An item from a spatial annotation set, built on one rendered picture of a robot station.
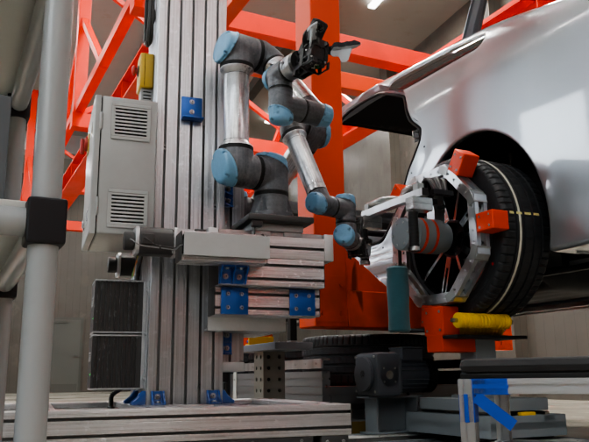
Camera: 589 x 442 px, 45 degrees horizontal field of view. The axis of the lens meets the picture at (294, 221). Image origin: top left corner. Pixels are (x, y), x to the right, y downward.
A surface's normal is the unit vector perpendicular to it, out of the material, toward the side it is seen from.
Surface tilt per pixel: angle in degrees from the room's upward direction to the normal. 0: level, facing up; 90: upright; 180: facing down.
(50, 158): 90
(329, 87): 90
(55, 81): 90
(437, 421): 90
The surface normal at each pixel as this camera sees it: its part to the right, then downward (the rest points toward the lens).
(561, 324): -0.94, -0.07
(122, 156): 0.34, -0.21
